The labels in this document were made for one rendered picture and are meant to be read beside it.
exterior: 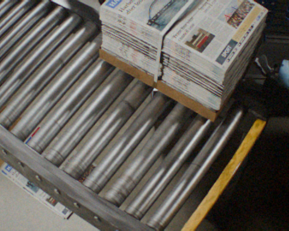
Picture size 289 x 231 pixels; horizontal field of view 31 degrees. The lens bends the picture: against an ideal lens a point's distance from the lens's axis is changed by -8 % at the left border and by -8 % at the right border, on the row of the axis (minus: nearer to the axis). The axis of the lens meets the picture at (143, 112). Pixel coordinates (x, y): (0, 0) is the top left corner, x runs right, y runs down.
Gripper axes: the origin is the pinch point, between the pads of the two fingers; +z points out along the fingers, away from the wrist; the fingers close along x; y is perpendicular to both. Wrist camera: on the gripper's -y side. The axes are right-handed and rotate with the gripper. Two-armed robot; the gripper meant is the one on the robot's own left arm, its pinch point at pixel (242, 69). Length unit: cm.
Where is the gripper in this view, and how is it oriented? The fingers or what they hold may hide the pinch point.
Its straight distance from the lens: 165.3
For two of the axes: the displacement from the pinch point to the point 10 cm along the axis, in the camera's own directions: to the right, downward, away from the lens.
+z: -8.3, -4.9, 2.7
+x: -5.6, 6.9, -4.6
